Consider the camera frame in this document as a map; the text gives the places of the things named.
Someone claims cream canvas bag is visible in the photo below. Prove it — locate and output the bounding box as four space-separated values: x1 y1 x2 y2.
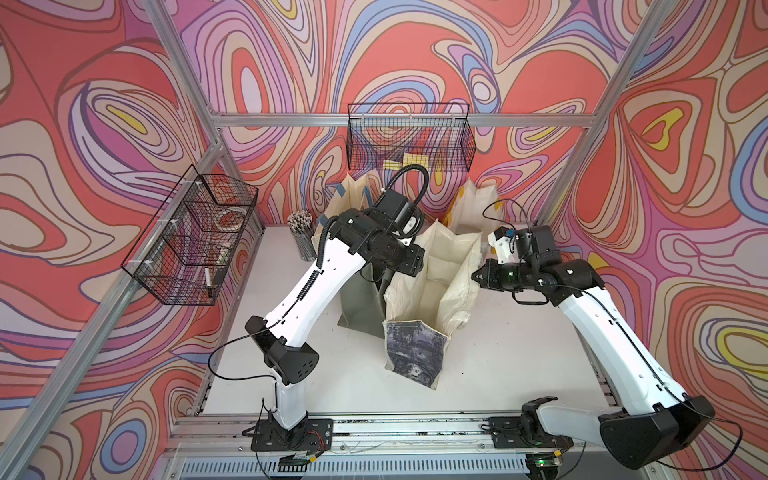
383 222 483 390

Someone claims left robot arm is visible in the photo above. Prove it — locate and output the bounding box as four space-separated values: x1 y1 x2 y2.
246 207 425 431

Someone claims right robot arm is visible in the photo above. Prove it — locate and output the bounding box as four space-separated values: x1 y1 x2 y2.
472 225 715 470

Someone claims green canvas bag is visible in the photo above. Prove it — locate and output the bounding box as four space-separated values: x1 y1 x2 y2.
337 273 386 339

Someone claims clear cup of pencils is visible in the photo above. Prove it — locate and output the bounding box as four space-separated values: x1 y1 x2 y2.
288 210 316 261

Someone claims yellow sticky note pad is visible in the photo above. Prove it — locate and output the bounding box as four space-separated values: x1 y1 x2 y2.
402 152 430 171

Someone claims tape roll in basket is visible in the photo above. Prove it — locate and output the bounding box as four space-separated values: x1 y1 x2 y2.
213 206 247 233

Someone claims white marker in basket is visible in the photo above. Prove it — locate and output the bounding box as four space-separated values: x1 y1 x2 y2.
204 267 216 299

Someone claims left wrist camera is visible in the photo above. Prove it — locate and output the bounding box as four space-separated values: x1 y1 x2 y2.
372 190 424 239

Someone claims cream bag with blue handles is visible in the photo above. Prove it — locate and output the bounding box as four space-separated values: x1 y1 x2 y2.
312 172 383 248

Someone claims cream bag with yellow handles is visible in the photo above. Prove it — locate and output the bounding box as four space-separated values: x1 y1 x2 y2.
442 179 500 236

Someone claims black wire basket, back wall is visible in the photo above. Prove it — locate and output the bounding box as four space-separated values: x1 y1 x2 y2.
346 100 476 173

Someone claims black wire basket, wall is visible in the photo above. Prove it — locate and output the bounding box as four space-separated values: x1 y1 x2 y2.
121 166 259 306
346 100 476 173

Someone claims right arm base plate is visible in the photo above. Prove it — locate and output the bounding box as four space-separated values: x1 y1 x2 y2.
480 414 574 451

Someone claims black wire basket, left wall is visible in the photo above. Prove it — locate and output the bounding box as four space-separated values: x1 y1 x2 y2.
121 166 259 306

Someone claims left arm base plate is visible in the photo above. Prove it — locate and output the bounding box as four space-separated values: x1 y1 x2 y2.
251 417 334 454

